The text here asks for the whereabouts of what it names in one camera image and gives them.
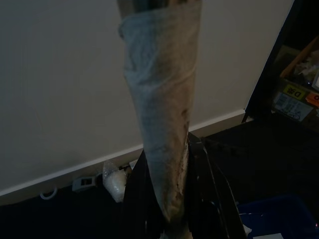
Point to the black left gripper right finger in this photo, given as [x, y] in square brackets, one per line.
[211, 211]

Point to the cardboard box with rubbish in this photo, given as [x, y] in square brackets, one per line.
[291, 104]

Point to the white paper card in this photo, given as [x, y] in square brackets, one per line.
[269, 236]

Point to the white baseboard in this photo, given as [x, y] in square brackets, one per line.
[74, 171]

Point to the crumpled white paper scrap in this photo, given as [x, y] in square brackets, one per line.
[247, 229]

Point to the crumpled white paper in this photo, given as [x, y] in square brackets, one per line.
[309, 67]

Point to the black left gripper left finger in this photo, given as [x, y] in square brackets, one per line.
[142, 211]

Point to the black door frame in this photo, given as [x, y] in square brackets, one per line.
[274, 62]

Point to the black floor mat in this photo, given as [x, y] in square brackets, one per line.
[62, 219]

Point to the grey plastic buckle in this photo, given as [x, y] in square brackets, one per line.
[77, 185]

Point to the tape-wrapped hand broom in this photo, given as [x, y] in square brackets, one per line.
[162, 99]

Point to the clear bubble wrap bag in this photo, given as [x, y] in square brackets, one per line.
[114, 181]

